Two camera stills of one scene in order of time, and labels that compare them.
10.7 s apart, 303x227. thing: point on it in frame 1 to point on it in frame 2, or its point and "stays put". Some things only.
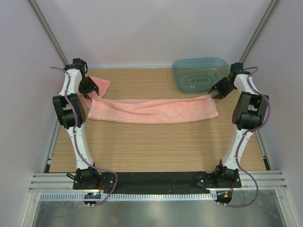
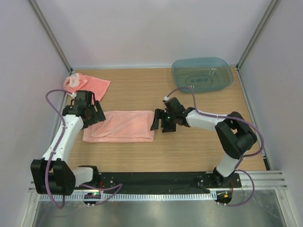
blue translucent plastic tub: [199, 74] stays put
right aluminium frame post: [272, 6] stays put
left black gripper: [93, 87] to [98, 115]
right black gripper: [218, 87] to [161, 114]
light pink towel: [132, 110] to [122, 126]
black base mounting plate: [166, 183] stays put
